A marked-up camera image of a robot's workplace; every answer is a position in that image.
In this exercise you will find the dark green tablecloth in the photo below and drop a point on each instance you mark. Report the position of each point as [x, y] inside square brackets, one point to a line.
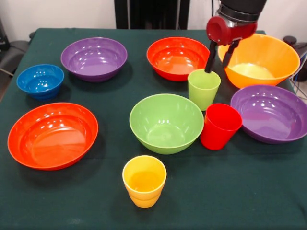
[216, 191]

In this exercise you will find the small blue plastic bowl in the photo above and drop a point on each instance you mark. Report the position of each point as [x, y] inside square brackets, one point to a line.
[39, 81]

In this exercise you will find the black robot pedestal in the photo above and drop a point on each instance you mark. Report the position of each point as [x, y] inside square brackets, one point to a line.
[144, 14]

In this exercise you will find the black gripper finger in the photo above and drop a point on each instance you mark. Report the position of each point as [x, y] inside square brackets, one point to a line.
[227, 56]
[211, 60]

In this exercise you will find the green plastic cup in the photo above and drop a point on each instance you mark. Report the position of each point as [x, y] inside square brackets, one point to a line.
[204, 91]

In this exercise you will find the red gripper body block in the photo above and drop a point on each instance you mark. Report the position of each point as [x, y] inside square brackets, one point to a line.
[218, 30]

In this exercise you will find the yellow plastic cup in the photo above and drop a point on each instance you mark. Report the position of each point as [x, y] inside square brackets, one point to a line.
[144, 187]

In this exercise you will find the purple plastic bowl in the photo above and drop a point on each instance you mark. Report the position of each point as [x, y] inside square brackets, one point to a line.
[268, 119]
[93, 64]

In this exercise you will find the red plastic cup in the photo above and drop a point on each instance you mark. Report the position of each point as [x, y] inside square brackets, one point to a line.
[218, 129]

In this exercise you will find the black chair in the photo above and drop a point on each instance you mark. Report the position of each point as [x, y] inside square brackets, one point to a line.
[299, 48]
[14, 52]

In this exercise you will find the large orange plastic bowl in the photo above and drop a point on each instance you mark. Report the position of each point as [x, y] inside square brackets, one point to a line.
[263, 55]

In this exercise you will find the green plastic bowl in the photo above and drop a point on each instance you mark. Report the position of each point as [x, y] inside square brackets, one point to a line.
[165, 124]

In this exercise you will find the orange-red plastic bowl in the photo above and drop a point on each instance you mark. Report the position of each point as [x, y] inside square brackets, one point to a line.
[177, 60]
[52, 139]

